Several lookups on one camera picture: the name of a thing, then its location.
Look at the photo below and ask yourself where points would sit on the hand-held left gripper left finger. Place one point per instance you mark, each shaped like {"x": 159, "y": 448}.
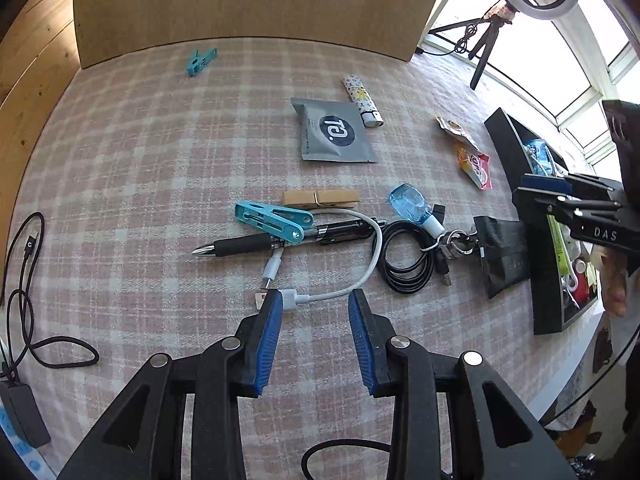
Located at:
{"x": 267, "y": 340}

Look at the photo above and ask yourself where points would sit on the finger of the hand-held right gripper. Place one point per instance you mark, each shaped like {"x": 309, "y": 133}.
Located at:
{"x": 545, "y": 183}
{"x": 550, "y": 204}

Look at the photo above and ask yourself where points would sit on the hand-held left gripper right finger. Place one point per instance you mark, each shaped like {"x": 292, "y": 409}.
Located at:
{"x": 361, "y": 345}

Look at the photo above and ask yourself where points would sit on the black storage box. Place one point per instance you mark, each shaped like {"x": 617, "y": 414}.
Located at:
{"x": 545, "y": 285}

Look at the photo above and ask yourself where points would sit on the silver metal spring clamp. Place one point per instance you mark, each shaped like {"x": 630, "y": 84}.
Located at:
{"x": 457, "y": 247}

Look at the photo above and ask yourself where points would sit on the small teal plastic clip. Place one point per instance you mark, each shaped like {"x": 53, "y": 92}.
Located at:
{"x": 195, "y": 64}

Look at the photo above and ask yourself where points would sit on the person's right hand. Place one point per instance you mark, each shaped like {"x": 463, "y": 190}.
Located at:
{"x": 617, "y": 290}

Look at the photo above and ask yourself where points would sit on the blue and white packet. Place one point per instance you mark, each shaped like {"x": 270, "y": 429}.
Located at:
{"x": 539, "y": 150}

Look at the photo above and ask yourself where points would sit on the yellow-green tube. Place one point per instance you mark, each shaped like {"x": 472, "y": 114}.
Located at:
{"x": 557, "y": 245}

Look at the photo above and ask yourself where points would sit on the orange snack packet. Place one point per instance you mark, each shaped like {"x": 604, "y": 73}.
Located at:
{"x": 475, "y": 165}

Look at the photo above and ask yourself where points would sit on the black pouch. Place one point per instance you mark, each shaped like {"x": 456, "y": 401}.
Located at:
{"x": 500, "y": 260}

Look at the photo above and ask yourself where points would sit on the red small item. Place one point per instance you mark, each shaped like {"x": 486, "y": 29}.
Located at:
{"x": 582, "y": 290}

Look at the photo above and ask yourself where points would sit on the black gel pen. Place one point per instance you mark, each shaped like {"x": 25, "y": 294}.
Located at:
{"x": 240, "y": 246}

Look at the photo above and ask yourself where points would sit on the beige snack packet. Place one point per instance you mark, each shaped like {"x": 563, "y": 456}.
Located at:
{"x": 457, "y": 132}

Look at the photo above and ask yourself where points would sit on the black click pen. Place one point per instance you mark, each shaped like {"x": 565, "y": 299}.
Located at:
{"x": 345, "y": 230}

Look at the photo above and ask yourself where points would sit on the large teal plastic clip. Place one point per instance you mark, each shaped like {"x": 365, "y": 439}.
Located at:
{"x": 270, "y": 220}

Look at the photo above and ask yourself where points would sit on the blue hand sanitizer bottle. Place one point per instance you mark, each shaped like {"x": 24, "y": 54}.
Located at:
{"x": 407, "y": 202}

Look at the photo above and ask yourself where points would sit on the wooden clothespin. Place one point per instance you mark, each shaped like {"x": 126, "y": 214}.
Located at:
{"x": 320, "y": 198}

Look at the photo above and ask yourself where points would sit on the patterned white lighter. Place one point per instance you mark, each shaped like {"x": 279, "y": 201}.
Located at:
{"x": 361, "y": 97}

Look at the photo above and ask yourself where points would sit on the grey foil sachet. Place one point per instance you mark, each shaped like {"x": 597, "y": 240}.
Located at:
{"x": 325, "y": 145}

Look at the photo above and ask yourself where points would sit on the pink plaid tablecloth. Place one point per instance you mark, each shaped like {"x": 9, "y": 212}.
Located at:
{"x": 150, "y": 160}

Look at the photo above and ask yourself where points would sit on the black power adapter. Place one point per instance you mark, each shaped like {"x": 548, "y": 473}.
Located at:
{"x": 22, "y": 415}

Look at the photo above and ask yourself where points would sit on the white power strip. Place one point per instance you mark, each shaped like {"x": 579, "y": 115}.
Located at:
{"x": 22, "y": 457}

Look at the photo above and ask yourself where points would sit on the wooden board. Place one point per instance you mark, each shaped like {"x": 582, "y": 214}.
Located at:
{"x": 250, "y": 0}

